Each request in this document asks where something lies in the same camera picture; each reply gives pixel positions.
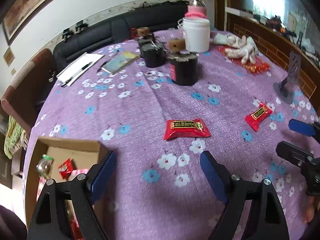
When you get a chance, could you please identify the white paper notepad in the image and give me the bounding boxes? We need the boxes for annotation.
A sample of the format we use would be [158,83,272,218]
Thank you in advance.
[57,53,104,86]

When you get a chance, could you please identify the purple floral tablecloth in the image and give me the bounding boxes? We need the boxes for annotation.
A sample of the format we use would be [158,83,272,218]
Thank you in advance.
[22,27,320,240]

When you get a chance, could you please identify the black leather sofa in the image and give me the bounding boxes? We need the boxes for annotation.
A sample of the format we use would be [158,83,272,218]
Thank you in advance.
[53,0,187,71]

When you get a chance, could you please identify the long red candy packet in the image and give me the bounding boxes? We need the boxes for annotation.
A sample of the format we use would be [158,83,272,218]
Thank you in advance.
[163,118,210,140]

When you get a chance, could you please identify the yellow blue booklet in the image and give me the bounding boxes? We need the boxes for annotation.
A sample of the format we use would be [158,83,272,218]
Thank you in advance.
[101,51,139,74]

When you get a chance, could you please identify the green clear candy packet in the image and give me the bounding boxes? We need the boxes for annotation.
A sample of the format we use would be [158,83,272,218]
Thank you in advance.
[36,154,54,179]

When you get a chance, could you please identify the green patterned cushion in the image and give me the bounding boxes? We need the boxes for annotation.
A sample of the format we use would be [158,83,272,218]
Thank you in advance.
[4,116,28,159]

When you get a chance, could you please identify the person's right hand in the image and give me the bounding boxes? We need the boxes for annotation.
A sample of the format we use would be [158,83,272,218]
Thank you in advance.
[303,196,319,223]

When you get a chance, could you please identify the pink thermos bottle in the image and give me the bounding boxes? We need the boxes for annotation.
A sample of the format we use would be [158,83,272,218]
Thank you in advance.
[185,0,207,18]

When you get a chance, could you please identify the wooden side cabinet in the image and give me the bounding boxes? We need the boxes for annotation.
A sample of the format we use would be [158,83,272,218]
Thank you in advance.
[227,12,320,114]

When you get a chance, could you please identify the black tea canister back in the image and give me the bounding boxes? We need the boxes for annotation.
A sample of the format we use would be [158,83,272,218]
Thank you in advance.
[137,27,166,68]

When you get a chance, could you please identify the small red candy packet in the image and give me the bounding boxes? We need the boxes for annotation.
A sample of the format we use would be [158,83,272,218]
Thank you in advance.
[244,102,273,132]

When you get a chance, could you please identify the black tea canister front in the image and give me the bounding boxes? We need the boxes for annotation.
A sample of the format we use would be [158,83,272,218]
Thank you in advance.
[167,38,198,86]

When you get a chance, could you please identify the red foil bag under gloves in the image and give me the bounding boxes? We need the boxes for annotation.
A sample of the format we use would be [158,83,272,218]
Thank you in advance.
[217,46,271,75]

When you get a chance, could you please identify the red orange snack packet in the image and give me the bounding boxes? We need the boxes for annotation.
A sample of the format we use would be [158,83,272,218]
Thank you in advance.
[58,159,73,180]

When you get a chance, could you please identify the white work gloves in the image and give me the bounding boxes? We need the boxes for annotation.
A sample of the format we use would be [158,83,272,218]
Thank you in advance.
[213,33,258,64]

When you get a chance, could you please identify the black tea canister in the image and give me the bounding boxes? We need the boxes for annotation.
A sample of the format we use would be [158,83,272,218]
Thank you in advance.
[167,38,198,86]
[137,27,166,68]

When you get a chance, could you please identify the brown armchair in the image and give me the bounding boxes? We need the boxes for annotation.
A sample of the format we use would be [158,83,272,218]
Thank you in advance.
[1,48,56,134]

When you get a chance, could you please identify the grey phone stand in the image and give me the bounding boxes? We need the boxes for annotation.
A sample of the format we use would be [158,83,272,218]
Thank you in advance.
[273,51,301,105]

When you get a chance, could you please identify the black pen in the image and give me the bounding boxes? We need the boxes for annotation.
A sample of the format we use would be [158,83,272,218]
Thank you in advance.
[61,62,92,88]

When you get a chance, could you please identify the white plastic jar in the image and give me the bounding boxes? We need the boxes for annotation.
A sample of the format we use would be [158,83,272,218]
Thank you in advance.
[182,17,210,53]

